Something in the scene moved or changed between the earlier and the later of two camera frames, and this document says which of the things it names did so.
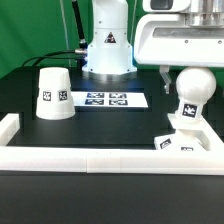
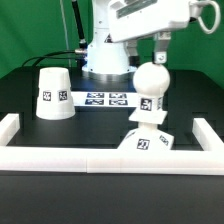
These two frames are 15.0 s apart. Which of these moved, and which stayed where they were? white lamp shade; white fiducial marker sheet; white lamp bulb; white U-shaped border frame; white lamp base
Moved: white lamp base; white lamp bulb
Stayed: white fiducial marker sheet; white lamp shade; white U-shaped border frame
